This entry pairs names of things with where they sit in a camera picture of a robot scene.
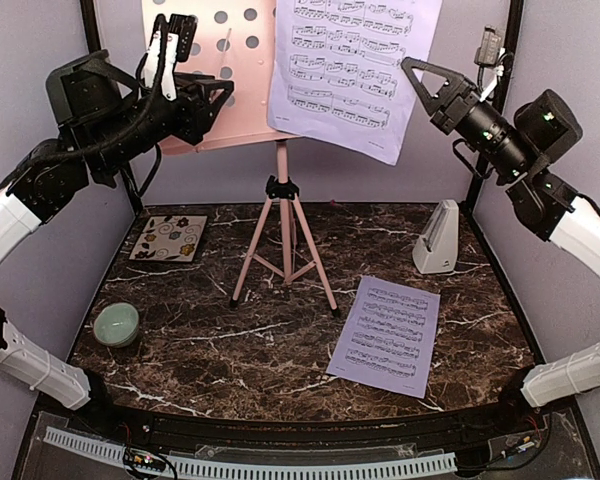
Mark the pink music stand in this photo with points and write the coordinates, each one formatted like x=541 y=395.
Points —
x=235 y=40

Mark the sticker sheet card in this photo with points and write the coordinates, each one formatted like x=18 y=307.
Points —
x=169 y=238

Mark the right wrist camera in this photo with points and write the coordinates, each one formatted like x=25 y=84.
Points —
x=548 y=125

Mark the left black frame post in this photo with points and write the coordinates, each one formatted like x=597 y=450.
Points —
x=93 y=40

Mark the white metronome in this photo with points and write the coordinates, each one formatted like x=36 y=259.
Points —
x=436 y=249

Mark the purple sheet music page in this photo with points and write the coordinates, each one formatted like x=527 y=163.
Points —
x=388 y=338
x=337 y=73

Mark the right black frame post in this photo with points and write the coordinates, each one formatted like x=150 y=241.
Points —
x=511 y=38

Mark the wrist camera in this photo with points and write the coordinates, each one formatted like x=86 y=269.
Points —
x=548 y=125
x=88 y=88

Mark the green ceramic bowl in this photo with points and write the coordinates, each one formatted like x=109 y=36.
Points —
x=117 y=325

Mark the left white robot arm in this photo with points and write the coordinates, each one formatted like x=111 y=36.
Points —
x=47 y=283

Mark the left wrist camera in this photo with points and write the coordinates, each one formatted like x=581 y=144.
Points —
x=88 y=88

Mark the black frame post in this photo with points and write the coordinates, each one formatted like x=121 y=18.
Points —
x=93 y=40
x=511 y=38

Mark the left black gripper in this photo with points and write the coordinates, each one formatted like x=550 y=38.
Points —
x=198 y=117

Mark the white slotted cable duct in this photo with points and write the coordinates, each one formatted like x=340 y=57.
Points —
x=214 y=462

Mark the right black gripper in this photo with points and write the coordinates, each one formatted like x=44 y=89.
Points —
x=444 y=117

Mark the black front rail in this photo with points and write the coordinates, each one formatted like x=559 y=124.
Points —
x=319 y=416

